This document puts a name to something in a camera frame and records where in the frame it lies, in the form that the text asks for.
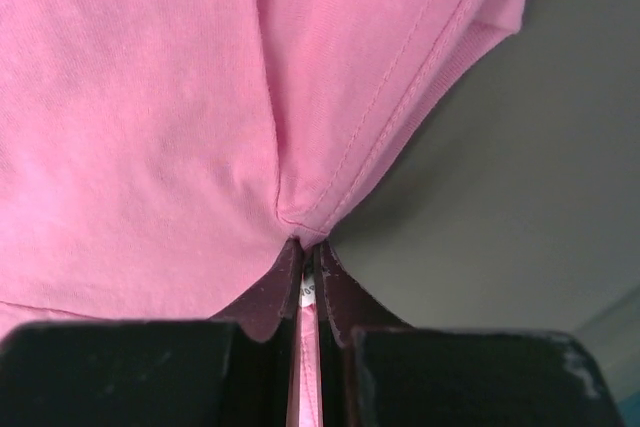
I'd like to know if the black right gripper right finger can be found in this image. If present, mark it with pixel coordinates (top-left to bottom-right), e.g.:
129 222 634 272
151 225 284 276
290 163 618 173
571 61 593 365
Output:
313 243 623 426

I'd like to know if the pink t-shirt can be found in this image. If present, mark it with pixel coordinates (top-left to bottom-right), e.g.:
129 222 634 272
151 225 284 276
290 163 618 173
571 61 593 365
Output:
0 0 551 427

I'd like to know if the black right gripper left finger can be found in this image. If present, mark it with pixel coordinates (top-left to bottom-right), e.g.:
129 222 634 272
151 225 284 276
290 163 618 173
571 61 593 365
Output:
1 239 304 426

